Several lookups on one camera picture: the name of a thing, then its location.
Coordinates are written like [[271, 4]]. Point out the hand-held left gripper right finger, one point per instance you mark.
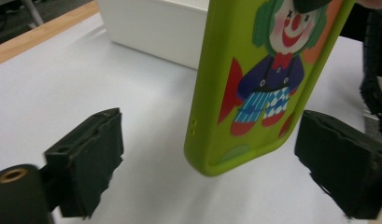
[[344, 165]]

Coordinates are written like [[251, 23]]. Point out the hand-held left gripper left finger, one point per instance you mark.
[[86, 161]]

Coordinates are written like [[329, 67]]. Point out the green clown phone case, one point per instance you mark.
[[216, 93]]

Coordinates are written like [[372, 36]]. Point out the white long plastic tray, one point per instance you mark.
[[157, 28]]

